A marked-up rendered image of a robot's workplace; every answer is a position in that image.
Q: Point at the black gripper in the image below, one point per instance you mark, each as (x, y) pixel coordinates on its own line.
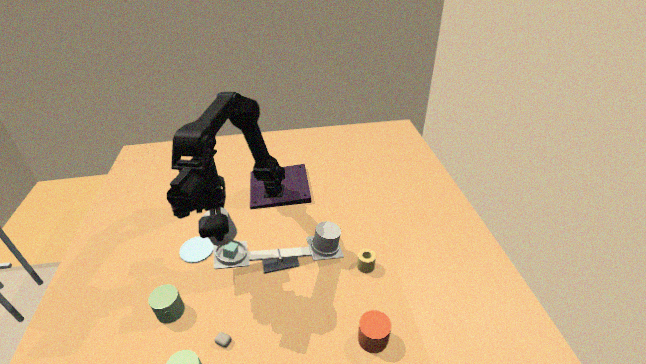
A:
(213, 198)

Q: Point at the orange-brown cylinder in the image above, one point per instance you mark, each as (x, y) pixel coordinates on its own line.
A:
(374, 331)

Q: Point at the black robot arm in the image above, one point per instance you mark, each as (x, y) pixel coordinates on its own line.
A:
(197, 139)

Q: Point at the green cylinder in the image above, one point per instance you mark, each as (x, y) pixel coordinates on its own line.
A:
(166, 303)
(184, 357)

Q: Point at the pale yellow tape roll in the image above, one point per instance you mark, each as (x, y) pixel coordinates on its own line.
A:
(366, 260)

